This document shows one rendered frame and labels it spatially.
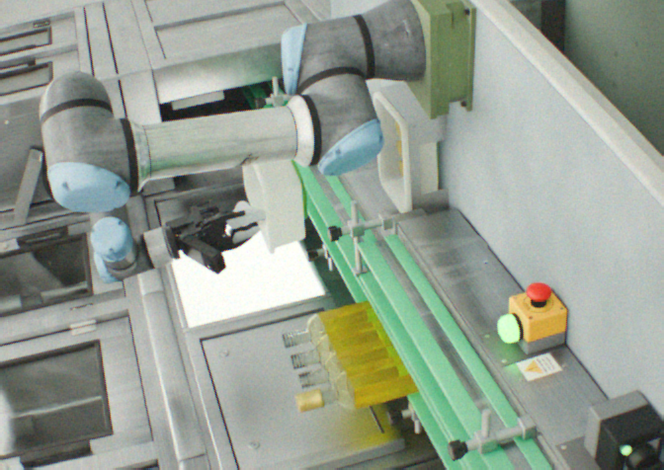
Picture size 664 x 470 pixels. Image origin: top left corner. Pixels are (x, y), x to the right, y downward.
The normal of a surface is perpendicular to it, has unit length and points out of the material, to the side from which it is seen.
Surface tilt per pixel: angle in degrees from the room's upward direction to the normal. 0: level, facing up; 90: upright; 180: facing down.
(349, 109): 99
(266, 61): 90
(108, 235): 84
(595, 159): 0
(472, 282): 90
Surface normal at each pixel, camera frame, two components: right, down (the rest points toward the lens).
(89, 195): 0.14, 0.92
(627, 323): -0.96, 0.22
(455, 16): 0.18, -0.11
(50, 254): -0.09, -0.84
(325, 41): 0.08, -0.35
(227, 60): 0.29, 0.50
